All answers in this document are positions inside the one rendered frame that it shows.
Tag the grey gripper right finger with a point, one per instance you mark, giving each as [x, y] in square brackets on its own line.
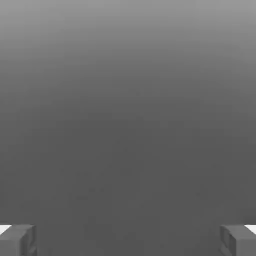
[240, 241]

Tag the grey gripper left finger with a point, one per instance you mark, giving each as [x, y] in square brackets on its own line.
[16, 241]

